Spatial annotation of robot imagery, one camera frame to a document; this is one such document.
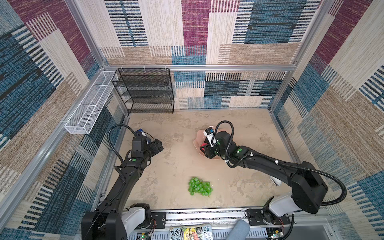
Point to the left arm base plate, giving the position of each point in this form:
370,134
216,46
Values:
157,220

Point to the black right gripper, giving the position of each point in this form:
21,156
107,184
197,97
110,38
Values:
208,152

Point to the printed snack bag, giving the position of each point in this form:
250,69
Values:
195,232

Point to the pink scalloped fruit bowl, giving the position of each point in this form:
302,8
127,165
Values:
199,140

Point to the grey cylindrical padded handle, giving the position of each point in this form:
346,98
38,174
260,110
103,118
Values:
240,231

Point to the black wire shelf rack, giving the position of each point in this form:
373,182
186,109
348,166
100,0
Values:
145,91

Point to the small white device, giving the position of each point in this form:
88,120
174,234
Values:
276,181

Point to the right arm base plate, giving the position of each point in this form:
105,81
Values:
259,217

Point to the white mesh wall basket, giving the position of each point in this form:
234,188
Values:
87,112

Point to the green fake grape bunch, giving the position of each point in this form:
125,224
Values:
198,186

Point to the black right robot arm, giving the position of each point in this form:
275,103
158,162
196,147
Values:
308,188

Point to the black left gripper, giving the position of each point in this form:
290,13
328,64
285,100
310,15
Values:
155,149

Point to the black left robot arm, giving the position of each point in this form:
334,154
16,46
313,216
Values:
109,221

